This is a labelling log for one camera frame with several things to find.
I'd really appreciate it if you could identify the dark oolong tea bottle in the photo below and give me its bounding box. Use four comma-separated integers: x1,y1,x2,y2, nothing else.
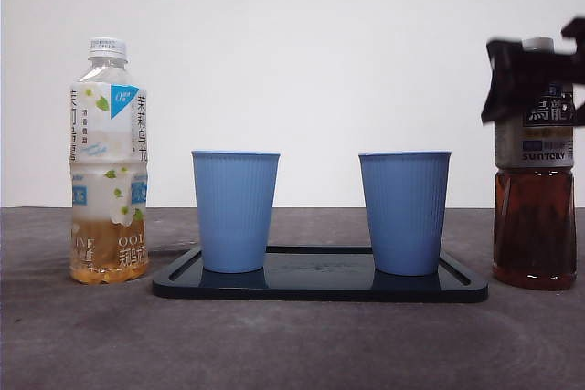
492,37,578,291

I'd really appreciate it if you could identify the dark blue tray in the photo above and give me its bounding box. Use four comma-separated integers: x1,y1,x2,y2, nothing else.
151,245,489,304

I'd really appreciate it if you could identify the blue ribbed cup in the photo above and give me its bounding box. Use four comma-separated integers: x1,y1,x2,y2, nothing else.
190,149,281,274
357,150,453,277

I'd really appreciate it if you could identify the jasmine tea bottle white label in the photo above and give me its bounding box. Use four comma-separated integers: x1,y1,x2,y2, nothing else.
68,36,151,285

